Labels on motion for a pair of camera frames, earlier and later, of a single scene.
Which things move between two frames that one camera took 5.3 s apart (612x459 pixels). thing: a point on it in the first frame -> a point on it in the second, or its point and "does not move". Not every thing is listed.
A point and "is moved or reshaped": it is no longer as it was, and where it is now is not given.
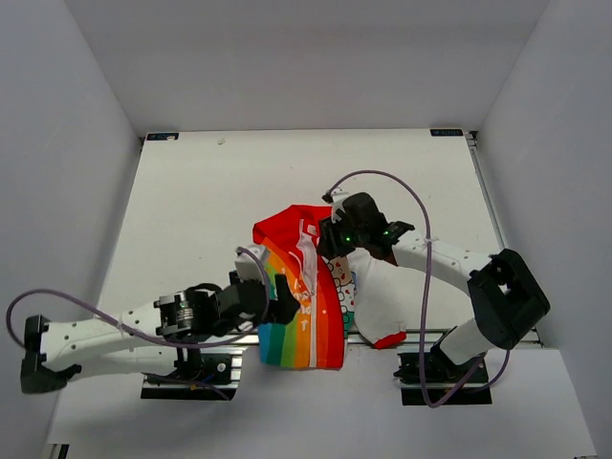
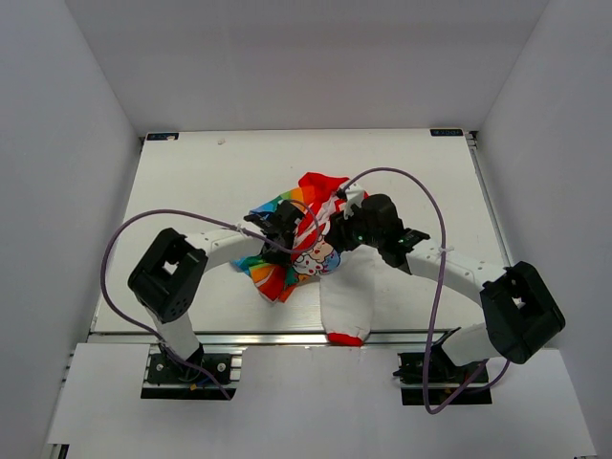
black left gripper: x=282 y=309 -> x=280 y=259
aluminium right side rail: x=472 y=141 does not move
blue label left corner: x=162 y=136 does not move
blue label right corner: x=447 y=132 does not move
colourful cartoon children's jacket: x=334 y=293 is moved or reshaped
